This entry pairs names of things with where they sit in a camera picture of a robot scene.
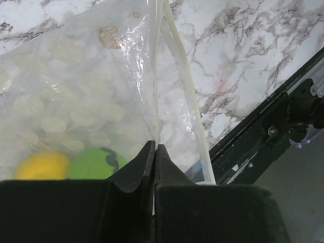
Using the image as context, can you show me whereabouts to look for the green watermelon toy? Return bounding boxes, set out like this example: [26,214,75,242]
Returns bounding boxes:
[66,147,128,180]

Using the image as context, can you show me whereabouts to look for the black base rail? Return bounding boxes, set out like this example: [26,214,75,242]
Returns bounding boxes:
[210,50,323,185]

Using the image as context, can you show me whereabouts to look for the clear zip top bag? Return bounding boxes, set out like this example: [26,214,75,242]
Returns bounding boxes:
[1,1,215,184]

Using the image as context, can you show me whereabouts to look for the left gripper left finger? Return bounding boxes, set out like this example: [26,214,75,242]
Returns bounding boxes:
[1,141,155,242]

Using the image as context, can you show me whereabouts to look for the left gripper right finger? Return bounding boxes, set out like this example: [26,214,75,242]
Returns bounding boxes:
[154,145,291,242]

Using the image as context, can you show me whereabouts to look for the yellow lemon toy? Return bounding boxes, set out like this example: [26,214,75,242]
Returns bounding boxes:
[13,151,71,180]

